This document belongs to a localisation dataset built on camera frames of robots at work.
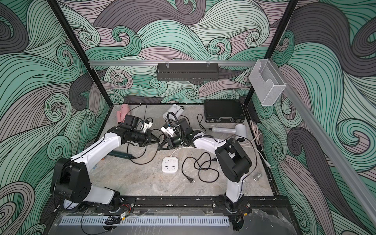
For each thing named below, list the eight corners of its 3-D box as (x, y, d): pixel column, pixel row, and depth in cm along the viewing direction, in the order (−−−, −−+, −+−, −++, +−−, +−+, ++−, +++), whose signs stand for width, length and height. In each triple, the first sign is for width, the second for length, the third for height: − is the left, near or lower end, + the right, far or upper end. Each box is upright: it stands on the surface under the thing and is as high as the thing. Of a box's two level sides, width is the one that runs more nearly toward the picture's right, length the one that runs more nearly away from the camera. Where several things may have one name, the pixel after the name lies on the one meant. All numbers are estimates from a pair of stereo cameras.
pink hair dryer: (115, 122, 110) (113, 118, 107) (121, 107, 120) (119, 103, 117) (126, 122, 110) (124, 118, 107) (131, 107, 120) (130, 103, 117)
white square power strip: (161, 172, 86) (160, 170, 84) (162, 159, 92) (162, 156, 89) (178, 172, 86) (178, 170, 84) (178, 159, 92) (178, 156, 89)
